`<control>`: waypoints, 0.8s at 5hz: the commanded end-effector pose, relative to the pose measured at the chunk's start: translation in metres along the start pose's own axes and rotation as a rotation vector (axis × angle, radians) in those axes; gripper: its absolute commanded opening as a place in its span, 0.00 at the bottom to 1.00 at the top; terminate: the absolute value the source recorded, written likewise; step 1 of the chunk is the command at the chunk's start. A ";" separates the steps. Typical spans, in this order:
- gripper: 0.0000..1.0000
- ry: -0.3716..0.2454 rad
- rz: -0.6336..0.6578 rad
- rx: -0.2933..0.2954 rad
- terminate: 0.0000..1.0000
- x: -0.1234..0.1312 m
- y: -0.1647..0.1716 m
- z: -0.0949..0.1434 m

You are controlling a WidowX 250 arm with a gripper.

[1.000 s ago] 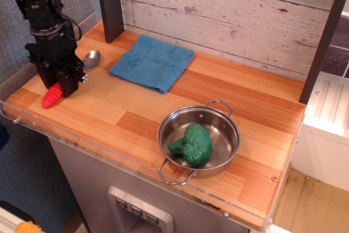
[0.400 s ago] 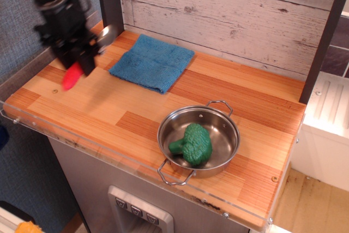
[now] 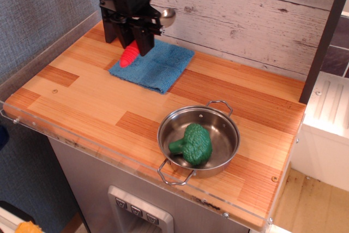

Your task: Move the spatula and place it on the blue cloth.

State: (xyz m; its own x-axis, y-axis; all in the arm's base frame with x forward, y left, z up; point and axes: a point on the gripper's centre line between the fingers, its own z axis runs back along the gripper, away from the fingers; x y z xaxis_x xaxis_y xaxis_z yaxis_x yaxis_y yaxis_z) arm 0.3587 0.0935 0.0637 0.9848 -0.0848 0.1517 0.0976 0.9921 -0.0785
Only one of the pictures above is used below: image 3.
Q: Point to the white toy sink unit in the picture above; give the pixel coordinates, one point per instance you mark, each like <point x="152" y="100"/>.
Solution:
<point x="321" y="149"/>

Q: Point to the dark right shelf post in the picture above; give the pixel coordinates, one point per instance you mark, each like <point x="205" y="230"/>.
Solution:
<point x="324" y="43"/>

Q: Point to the steel pot with handles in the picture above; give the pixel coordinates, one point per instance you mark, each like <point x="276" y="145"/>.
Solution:
<point x="224" y="135"/>

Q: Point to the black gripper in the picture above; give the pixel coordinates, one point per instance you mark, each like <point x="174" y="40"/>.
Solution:
<point x="127" y="33"/>

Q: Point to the blue cloth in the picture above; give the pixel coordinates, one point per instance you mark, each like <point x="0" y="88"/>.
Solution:
<point x="158" y="69"/>

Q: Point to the grey cabinet with dispenser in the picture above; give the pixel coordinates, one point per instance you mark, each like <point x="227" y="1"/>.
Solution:
<point x="114" y="199"/>

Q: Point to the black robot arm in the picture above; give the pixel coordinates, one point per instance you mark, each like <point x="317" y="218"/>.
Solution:
<point x="131" y="20"/>

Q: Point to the red handled metal spoon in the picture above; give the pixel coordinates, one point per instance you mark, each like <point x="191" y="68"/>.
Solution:
<point x="128" y="55"/>

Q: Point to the yellow object at corner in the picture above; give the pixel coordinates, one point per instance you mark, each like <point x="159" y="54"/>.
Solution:
<point x="28" y="227"/>

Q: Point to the green toy broccoli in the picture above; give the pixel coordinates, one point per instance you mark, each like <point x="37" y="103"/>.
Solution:
<point x="195" y="146"/>

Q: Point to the clear acrylic edge guard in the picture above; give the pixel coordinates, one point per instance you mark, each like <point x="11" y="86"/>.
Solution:
<point x="240" y="190"/>

